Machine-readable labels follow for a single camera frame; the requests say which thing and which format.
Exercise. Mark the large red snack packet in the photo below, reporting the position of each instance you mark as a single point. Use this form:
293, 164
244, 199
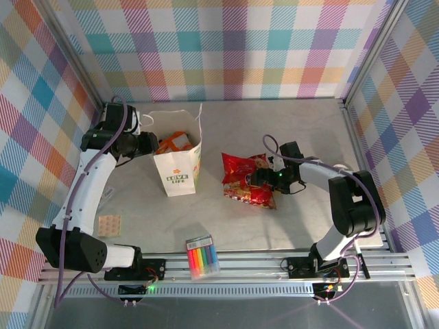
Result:
240, 168

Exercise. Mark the orange snack packet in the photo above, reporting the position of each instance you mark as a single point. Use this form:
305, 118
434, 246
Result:
173, 144

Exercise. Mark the white floral paper bag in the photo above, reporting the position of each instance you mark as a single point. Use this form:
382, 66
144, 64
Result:
178, 174

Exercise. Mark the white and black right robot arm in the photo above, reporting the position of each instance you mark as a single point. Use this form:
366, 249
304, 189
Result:
356, 205

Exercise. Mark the small white paper label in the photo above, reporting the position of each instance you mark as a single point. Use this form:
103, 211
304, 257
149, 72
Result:
109, 194

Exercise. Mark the beige square note pad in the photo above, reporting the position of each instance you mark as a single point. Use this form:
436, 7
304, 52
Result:
109, 226

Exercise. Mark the pack of coloured markers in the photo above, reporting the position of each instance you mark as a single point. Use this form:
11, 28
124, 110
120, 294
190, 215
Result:
202, 257

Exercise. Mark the black marker pen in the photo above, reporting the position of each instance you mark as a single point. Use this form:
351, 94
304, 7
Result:
363, 264

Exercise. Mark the aluminium mounting rail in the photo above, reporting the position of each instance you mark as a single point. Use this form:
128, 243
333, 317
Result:
247, 267

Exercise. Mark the aluminium table side rail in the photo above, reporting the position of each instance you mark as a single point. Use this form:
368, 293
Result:
349, 112

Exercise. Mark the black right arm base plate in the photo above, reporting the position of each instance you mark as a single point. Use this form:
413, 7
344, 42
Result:
298, 267

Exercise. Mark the grey aluminium frame post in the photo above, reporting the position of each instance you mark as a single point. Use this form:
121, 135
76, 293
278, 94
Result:
374, 51
72, 51

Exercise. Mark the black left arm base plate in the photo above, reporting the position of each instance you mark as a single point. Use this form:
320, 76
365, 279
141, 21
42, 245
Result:
157, 269

